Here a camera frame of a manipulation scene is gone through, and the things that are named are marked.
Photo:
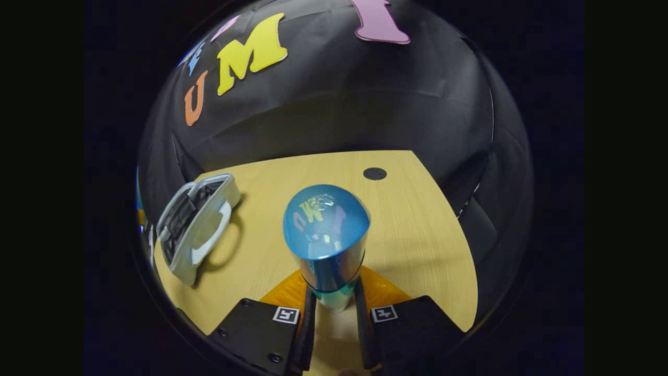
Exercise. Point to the pale blue small suitcase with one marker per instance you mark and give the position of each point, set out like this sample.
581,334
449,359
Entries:
201,230

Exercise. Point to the blue metallic cosmetic bottle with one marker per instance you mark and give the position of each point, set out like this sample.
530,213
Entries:
326,235

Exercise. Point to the black backdrop cloth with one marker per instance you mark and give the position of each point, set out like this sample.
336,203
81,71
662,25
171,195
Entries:
365,94

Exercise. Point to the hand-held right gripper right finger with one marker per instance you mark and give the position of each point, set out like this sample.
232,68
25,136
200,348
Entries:
365,334

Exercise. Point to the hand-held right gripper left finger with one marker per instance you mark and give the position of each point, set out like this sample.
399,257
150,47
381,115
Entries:
305,334

